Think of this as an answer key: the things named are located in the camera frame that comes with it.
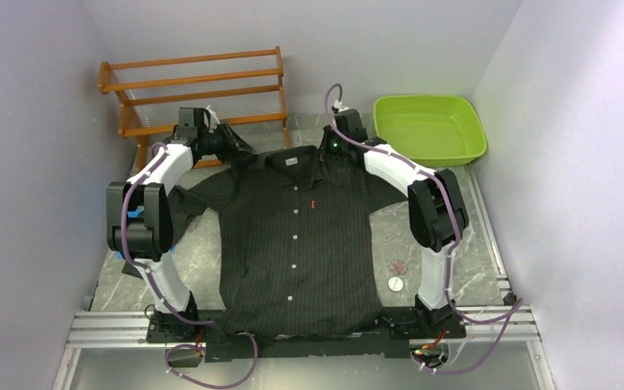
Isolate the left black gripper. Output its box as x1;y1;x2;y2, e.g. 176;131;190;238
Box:
198;120;257;164

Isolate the black pinstriped shirt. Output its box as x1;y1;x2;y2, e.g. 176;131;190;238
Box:
168;145;405;338

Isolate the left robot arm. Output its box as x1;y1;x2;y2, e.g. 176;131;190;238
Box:
106;107;256;341

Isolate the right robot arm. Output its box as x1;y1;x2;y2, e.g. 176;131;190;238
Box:
324;106;469;337

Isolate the red round brooch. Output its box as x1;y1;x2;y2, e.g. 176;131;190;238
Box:
391;259;407;275

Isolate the orange wooden shoe rack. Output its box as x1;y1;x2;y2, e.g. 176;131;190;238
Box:
97;46;292;171

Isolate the green plastic basin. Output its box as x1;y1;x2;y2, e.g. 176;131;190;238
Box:
373;94;488;167

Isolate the blue flat mat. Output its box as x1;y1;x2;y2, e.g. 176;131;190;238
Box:
107;208;174;262

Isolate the white round badge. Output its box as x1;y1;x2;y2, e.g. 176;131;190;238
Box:
387;276;404;293

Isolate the black base beam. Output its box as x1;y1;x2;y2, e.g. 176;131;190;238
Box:
145;306;466;362

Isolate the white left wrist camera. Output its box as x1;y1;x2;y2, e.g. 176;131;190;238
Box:
204;105;221;131

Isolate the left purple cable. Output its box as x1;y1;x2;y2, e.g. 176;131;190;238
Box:
120;141;260;390

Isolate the purple cable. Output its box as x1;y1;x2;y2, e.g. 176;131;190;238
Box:
324;82;525;377
120;141;260;390

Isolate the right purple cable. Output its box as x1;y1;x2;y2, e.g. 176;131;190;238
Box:
324;82;525;377

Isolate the aluminium frame rail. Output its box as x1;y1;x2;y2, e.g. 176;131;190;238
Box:
67;305;541;349

